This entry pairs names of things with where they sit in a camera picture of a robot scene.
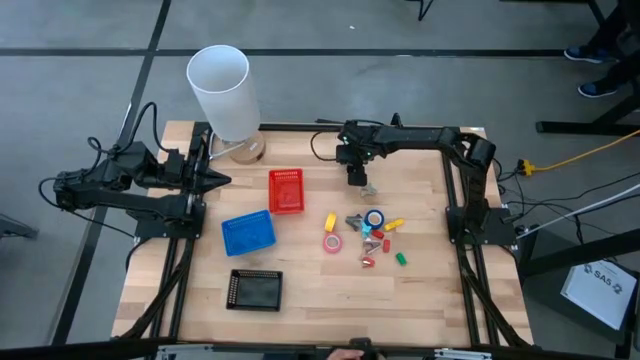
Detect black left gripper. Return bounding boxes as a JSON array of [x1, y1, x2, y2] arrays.
[[182, 145, 232, 200]]

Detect blue tape roll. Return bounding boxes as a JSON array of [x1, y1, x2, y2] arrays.
[[363, 208, 386, 231]]

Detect blue plastic basket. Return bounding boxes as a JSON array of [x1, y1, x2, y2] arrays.
[[221, 209, 277, 258]]

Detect red plastic basket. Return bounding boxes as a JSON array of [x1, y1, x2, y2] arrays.
[[268, 168, 305, 215]]

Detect pink tape roll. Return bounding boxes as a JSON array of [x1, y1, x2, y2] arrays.
[[322, 233, 344, 254]]

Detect black plastic basket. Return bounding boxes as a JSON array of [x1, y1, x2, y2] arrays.
[[225, 268, 284, 312]]

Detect table lamp white cylinder shade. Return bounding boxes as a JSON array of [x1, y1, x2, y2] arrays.
[[186, 44, 267, 165]]

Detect black tripod legs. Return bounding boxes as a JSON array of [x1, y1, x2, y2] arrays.
[[403, 0, 436, 22]]

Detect person's hand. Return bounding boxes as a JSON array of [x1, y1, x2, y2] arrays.
[[327, 348, 366, 360]]

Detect grey metal furniture foot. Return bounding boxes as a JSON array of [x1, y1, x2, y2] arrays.
[[0, 213, 40, 240]]

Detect black crossbar with silver brackets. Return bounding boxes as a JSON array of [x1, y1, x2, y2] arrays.
[[0, 335, 640, 360]]

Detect black metal stand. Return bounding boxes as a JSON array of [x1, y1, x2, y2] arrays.
[[535, 92, 640, 137], [517, 227, 640, 359]]

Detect person's foot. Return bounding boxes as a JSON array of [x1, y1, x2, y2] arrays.
[[577, 79, 620, 99], [563, 45, 609, 65]]

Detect white paper sign SA5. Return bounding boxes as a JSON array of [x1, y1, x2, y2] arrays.
[[559, 258, 639, 331]]

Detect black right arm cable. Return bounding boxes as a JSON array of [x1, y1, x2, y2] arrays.
[[309, 130, 347, 163]]

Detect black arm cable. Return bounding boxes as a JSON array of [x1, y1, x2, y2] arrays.
[[38, 102, 169, 239], [309, 130, 347, 163]]

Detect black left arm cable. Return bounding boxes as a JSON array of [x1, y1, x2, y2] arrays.
[[38, 102, 169, 239]]

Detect yellow extension cable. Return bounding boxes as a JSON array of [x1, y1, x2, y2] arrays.
[[518, 128, 640, 176]]

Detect white floor cable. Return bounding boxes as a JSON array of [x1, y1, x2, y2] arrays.
[[519, 182, 640, 236]]

